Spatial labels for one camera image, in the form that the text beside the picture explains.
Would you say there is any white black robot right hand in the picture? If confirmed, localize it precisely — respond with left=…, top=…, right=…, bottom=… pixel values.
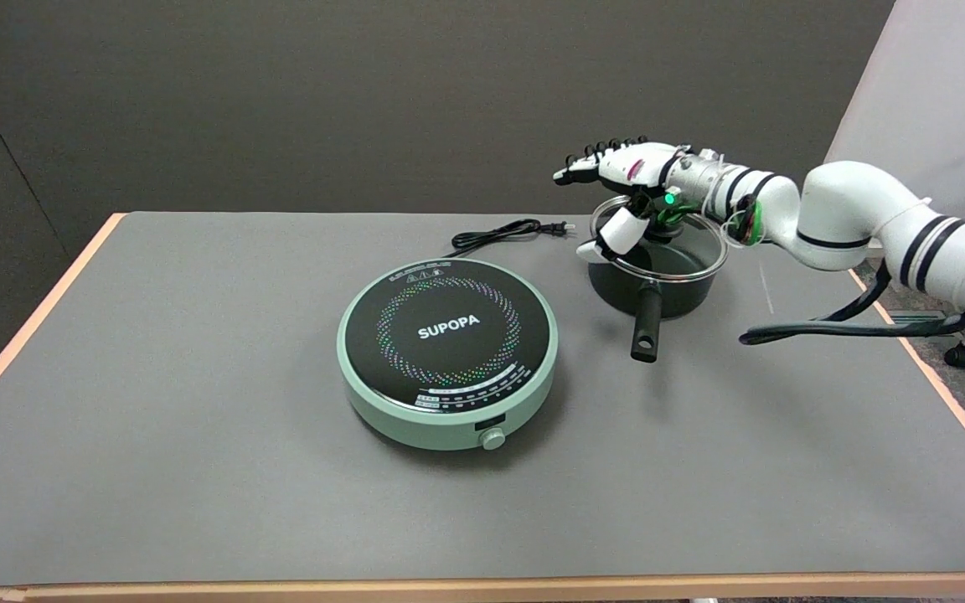
left=553, top=137, right=689, bottom=263

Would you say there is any glass pot lid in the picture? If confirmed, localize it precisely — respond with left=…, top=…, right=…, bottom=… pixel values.
left=591, top=194, right=730, bottom=283

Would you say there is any green round induction cooker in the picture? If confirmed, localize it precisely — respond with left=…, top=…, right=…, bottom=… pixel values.
left=336, top=257, right=560, bottom=452

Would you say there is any white partition panel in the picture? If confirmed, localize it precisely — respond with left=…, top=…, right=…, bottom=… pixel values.
left=822, top=0, right=965, bottom=257

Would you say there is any black saucepan with handle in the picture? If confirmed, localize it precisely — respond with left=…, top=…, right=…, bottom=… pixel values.
left=588, top=219, right=728, bottom=363

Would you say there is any black power cord with plug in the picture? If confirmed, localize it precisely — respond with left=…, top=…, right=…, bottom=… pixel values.
left=442, top=219, right=575, bottom=259

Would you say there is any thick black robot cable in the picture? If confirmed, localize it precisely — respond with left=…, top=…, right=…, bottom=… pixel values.
left=739, top=266, right=965, bottom=347

